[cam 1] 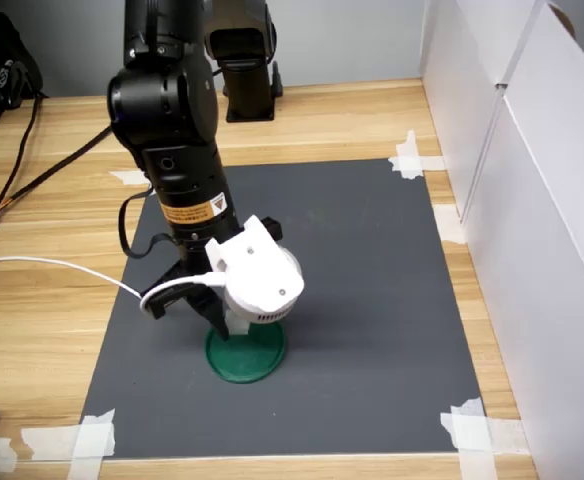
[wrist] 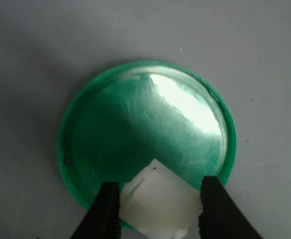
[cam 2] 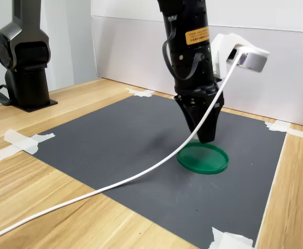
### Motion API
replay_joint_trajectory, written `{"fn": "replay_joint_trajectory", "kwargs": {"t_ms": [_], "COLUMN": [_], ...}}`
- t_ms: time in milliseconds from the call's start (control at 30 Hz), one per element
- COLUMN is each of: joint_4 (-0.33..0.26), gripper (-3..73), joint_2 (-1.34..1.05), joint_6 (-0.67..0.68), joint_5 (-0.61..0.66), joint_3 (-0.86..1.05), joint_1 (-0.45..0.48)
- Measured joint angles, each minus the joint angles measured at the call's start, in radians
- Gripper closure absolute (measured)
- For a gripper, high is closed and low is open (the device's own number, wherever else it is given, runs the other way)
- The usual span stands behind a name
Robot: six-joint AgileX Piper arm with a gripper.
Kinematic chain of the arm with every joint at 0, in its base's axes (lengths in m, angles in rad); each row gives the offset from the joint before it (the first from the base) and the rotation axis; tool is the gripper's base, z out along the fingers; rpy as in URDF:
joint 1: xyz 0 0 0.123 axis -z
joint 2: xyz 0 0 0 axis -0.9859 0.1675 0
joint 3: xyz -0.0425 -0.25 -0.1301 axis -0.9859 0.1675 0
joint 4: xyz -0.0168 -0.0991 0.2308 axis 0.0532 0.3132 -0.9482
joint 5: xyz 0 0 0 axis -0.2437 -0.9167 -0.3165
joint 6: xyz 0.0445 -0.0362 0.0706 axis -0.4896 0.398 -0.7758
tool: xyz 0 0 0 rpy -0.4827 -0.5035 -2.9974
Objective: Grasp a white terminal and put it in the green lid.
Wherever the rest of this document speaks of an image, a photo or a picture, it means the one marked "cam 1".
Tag dark grey mat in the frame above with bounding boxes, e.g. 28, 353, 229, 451
79, 158, 488, 459

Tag short black wrist cable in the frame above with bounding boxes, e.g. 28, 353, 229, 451
118, 184, 183, 260

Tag thin black braided cable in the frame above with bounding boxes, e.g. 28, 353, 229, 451
0, 94, 43, 214

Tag white gripper camera box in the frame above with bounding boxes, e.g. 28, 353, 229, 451
204, 214, 306, 329

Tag white camera cable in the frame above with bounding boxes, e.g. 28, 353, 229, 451
0, 256, 223, 314

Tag thick black braided cable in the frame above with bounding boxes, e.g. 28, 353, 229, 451
0, 124, 113, 246

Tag round green lid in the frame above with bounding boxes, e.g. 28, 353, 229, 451
204, 319, 288, 385

